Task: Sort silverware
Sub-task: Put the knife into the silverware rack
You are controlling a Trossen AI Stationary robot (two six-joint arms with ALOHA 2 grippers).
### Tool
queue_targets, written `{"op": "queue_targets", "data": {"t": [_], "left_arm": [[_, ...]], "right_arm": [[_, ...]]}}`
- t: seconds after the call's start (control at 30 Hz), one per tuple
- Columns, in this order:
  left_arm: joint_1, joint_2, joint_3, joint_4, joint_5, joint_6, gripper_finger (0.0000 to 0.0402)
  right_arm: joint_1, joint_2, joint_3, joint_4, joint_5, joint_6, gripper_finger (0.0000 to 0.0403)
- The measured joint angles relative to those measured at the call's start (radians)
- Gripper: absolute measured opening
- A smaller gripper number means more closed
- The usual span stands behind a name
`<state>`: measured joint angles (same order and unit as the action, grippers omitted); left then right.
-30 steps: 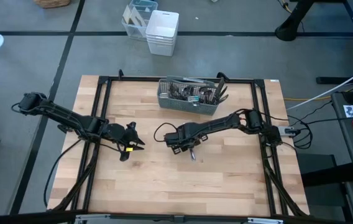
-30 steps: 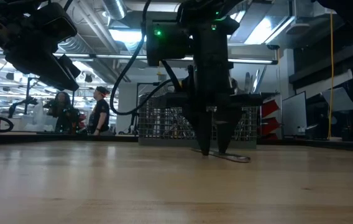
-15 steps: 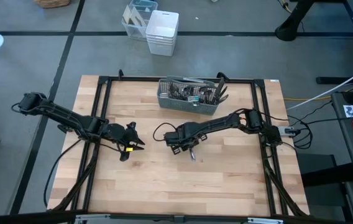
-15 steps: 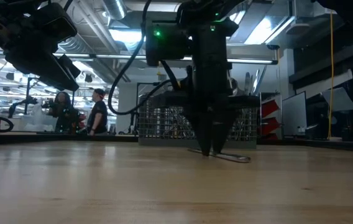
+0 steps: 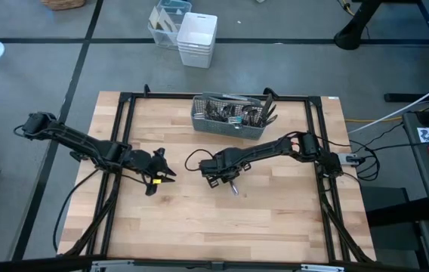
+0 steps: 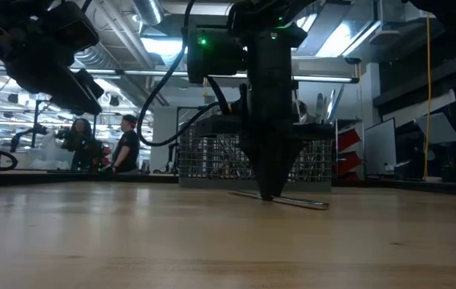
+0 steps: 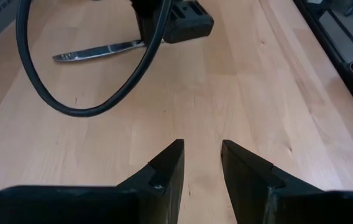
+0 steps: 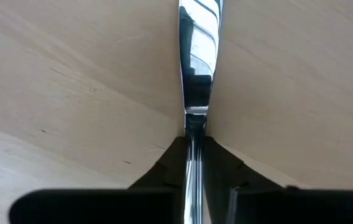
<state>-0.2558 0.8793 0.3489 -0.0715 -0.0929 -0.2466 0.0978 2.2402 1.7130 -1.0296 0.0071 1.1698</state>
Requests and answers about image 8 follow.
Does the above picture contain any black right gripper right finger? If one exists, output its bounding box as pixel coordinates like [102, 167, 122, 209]
[202, 136, 353, 224]

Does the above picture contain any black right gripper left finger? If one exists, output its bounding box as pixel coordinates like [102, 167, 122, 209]
[7, 136, 186, 224]

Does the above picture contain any steel knife with slender handle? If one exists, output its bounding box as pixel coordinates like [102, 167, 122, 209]
[178, 0, 224, 224]

